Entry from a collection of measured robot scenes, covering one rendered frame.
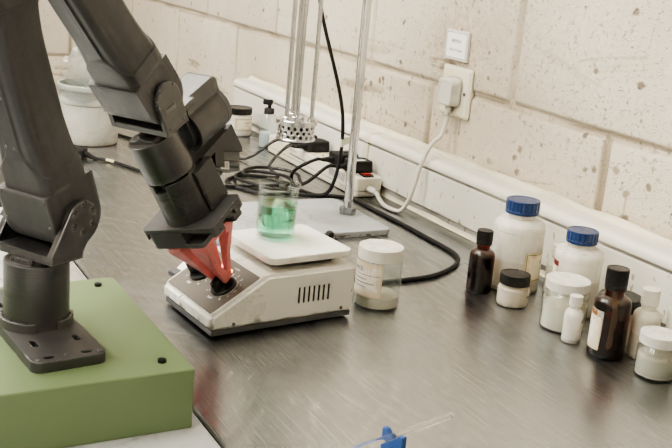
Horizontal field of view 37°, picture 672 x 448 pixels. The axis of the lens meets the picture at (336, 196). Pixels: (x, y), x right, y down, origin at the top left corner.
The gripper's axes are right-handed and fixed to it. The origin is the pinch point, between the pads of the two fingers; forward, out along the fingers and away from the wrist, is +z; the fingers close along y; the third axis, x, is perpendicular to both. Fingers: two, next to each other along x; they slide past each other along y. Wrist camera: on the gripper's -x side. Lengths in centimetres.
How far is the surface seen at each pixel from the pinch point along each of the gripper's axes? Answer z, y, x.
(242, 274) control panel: 1.4, -1.5, -1.7
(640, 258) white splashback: 23, -39, -31
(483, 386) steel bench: 14.8, -29.3, 1.5
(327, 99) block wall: 26, 38, -91
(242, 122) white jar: 30, 62, -92
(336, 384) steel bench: 7.5, -17.0, 9.3
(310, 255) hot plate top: 2.8, -7.9, -6.9
